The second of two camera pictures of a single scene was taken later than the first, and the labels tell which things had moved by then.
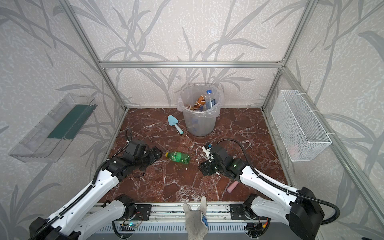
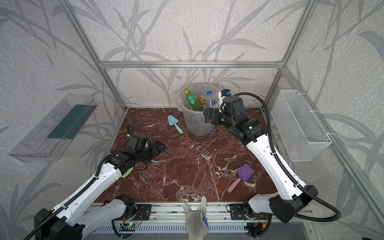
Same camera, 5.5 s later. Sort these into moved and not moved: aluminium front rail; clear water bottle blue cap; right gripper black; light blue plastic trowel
Moved: right gripper black
Not moved: clear water bottle blue cap; light blue plastic trowel; aluminium front rail
